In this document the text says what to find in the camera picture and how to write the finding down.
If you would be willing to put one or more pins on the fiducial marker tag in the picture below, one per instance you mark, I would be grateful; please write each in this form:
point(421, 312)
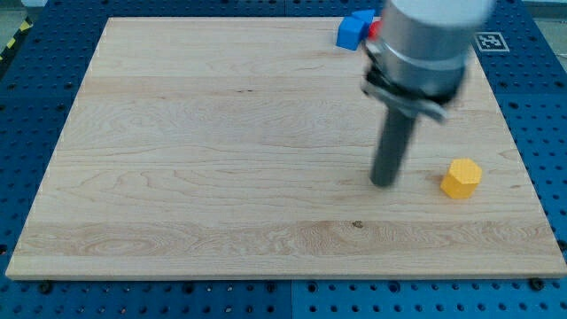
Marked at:
point(491, 42)

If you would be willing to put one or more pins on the wooden board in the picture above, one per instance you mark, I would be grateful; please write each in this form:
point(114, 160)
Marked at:
point(209, 148)

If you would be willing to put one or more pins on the blue block behind cube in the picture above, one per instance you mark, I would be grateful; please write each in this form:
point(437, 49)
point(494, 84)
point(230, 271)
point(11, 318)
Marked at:
point(366, 16)

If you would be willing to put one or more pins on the yellow hexagon block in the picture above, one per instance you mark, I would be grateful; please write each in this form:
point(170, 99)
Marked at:
point(461, 179)

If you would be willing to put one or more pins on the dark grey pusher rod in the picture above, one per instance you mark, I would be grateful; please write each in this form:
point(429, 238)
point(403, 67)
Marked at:
point(396, 134)

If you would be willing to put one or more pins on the red circle block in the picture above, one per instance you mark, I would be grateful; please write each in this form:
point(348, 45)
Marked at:
point(374, 30)

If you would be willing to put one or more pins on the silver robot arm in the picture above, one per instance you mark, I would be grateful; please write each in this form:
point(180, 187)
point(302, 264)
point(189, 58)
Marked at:
point(420, 55)

